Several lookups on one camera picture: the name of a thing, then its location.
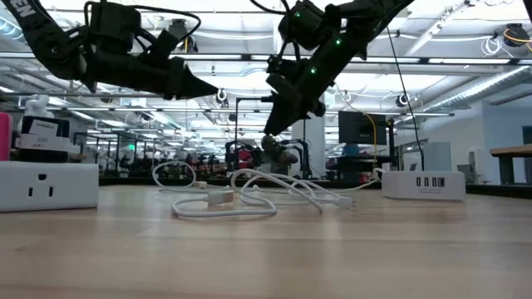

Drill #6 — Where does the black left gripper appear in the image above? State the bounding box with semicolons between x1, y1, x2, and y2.
82;51;219;100

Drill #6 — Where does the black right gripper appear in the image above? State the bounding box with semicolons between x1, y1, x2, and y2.
264;35;367;136

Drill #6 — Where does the white USB charging hub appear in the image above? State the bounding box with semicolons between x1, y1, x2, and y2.
381;170;467;201

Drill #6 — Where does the light blue charger cube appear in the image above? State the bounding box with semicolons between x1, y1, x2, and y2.
423;141;453;173

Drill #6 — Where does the black charger with white label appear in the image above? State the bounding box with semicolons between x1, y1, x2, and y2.
18;115;71;164

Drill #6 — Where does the white power strip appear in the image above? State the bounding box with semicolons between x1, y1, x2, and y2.
0;161;101;213

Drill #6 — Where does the pink USB charger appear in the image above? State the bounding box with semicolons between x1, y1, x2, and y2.
0;111;14;162

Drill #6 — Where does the person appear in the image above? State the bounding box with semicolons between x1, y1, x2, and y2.
260;135;299;175

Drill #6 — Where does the white pillar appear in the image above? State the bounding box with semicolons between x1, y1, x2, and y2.
290;115;327;179

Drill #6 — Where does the ceiling light bar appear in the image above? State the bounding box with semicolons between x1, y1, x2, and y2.
0;51;532;66

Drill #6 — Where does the black gantry stand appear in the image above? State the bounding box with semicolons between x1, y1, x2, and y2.
234;95;308;167

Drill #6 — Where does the red background object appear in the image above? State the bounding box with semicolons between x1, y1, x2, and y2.
237;149;254;171

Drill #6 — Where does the black monitor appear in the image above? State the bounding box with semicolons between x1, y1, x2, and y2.
337;110;387;146

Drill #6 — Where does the wooden side table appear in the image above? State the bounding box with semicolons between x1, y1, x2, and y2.
490;145;532;186

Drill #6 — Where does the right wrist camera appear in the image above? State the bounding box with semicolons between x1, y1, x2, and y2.
265;55;301;96

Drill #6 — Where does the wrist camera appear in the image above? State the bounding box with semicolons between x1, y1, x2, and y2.
147;27;185;60
265;55;301;96

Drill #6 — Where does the black ceiling cable reel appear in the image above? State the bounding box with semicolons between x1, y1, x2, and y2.
168;18;199;54

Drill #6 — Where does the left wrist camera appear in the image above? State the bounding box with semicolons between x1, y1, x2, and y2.
147;27;185;60

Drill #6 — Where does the yellow hanging cable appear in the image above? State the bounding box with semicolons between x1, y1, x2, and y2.
361;110;378;175

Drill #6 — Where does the black aluminium table frame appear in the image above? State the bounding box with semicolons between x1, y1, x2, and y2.
98;176;532;199

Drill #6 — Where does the thin black hanging cable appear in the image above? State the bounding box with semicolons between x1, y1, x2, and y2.
386;27;430;174

